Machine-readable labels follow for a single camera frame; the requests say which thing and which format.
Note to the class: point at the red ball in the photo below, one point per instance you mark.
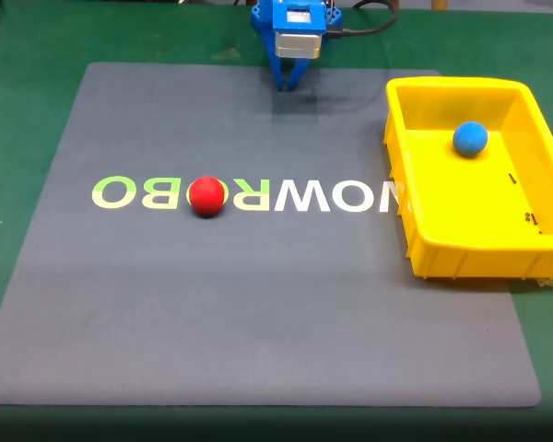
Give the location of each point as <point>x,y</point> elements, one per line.
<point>206,195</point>

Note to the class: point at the blue ball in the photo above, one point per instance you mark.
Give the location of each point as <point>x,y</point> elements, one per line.
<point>470,138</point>

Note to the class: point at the yellow plastic bin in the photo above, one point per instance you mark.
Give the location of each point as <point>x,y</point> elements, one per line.
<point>461,207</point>

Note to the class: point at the grey mat with lettering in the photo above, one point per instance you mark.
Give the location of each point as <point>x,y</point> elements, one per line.
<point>239,299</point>

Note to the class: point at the silver camera box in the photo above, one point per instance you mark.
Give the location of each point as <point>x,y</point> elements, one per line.
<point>298,45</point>

